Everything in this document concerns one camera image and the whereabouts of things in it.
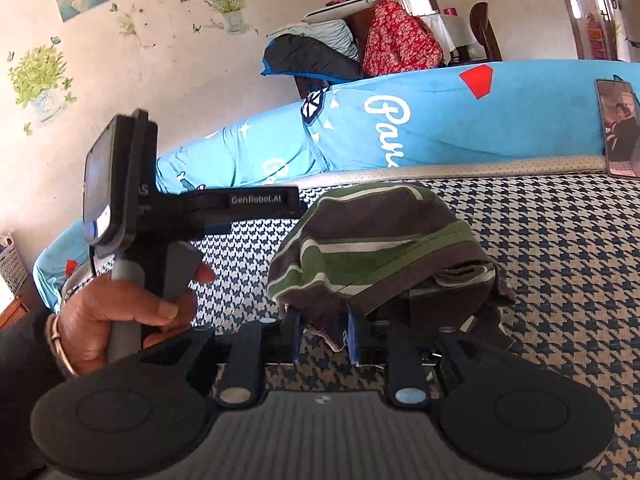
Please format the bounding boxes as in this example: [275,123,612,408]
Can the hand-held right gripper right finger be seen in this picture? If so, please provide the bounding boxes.
[346,304,522,408]

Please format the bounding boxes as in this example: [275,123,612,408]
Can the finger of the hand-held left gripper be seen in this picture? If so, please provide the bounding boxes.
[204,185,308,235]

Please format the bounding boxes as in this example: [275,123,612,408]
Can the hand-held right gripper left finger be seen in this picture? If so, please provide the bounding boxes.
[137,309,302,407]

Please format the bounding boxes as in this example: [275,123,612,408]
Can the green brown striped shirt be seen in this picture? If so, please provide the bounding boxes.
[265,182,518,356]

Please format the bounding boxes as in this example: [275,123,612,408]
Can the person's left forearm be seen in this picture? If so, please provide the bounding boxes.
[0,305,76,480]

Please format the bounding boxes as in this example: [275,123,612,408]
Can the person's left hand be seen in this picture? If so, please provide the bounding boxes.
[60,262,217,377]

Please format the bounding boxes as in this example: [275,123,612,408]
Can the white plastic basket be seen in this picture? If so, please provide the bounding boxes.
[0,232,28,301]

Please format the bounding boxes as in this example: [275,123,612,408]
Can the blue printed sofa cover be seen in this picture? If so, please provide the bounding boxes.
[32,60,640,311]

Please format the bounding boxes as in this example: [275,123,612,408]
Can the grey-green pillow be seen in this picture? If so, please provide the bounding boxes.
[267,19,360,61]

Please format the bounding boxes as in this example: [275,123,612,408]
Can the red floral cloth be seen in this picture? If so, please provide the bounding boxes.
[361,0,446,78]

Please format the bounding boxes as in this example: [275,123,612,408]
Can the houndstooth sofa seat mat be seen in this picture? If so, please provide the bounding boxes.
[190,170,640,480]

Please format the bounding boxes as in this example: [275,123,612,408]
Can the table with white cloth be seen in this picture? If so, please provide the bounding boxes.
[417,12,481,66]

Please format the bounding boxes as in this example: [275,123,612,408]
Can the dark wooden chair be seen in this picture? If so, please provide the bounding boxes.
[469,1,503,63]

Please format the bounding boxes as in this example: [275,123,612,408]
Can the black smartphone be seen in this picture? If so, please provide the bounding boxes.
[594,77,640,178]

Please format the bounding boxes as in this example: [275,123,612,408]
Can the green plant wall sticker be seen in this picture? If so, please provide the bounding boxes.
[7,45,78,136]

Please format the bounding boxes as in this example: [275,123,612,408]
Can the metal bracelet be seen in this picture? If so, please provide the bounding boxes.
[45,312,79,379]

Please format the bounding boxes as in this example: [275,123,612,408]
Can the lavender pot wall sticker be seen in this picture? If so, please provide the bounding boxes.
[204,0,258,36]

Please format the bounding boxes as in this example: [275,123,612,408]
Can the wide wooden door frame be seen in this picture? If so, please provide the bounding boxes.
[550,0,621,61]

